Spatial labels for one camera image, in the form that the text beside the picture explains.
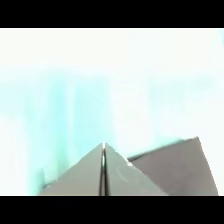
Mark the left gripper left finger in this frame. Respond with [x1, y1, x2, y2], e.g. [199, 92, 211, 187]
[39, 142, 104, 197]

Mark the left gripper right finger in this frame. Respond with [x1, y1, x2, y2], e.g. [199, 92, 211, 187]
[104, 143, 168, 197]

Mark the grey garment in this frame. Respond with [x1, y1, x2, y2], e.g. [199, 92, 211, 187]
[127, 136, 220, 197]

